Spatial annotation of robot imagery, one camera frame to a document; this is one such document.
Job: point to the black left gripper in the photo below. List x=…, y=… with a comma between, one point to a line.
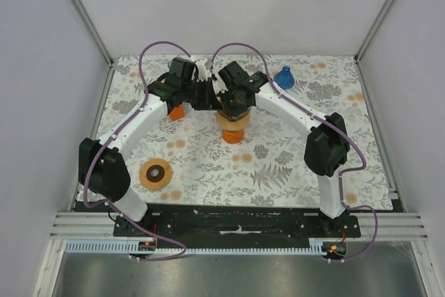
x=210, y=101

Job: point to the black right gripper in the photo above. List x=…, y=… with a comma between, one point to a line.
x=231, y=112

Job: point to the bamboo ring dripper stand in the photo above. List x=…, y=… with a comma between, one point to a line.
x=233, y=125

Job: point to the orange coffee filter box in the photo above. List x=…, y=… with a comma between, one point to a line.
x=177, y=113

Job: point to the brown paper coffee filter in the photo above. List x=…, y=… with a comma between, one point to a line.
x=220, y=103

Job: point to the ribbed glass coffee dripper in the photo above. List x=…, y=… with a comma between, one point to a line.
x=231, y=117

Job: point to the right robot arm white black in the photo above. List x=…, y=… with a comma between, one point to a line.
x=326, y=150

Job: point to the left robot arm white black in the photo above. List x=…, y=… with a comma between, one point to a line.
x=102, y=167

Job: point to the blue cone dripper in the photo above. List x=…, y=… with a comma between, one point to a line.
x=284, y=78

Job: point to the floral patterned table mat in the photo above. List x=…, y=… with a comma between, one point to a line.
x=267, y=168

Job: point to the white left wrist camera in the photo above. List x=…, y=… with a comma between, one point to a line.
x=203, y=68

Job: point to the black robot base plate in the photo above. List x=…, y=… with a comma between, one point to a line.
x=245, y=226

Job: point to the aluminium frame post left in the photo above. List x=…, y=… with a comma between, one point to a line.
x=82, y=12

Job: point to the aluminium frame post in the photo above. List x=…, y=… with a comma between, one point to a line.
x=82, y=12
x=375, y=27

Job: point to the light blue cable duct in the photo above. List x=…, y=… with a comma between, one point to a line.
x=136, y=247

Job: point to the aluminium rail front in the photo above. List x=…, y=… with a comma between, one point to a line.
x=98, y=226

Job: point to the aluminium frame post right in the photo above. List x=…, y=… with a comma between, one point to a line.
x=375, y=27

